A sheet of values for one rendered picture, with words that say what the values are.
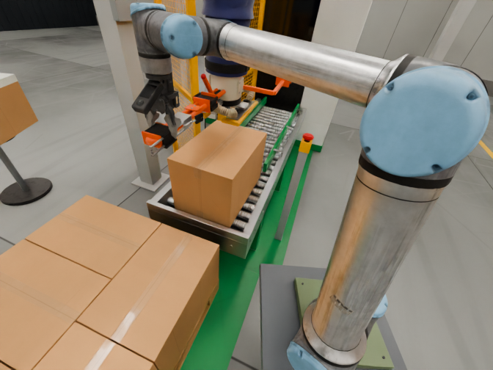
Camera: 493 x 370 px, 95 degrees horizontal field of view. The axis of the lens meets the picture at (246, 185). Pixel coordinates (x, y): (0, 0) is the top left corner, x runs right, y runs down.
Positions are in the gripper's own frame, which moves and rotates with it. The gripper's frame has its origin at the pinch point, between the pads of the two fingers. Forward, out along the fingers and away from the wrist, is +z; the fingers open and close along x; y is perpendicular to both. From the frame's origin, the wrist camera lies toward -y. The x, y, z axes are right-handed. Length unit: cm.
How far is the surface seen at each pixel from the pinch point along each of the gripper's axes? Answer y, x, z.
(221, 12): 47, -1, -35
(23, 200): 18, 185, 123
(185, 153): 35.6, 14.9, 31.7
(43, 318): -51, 35, 73
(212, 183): 25.3, -7.1, 39.2
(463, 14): 300, -164, -49
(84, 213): 0, 68, 72
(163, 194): 31, 33, 67
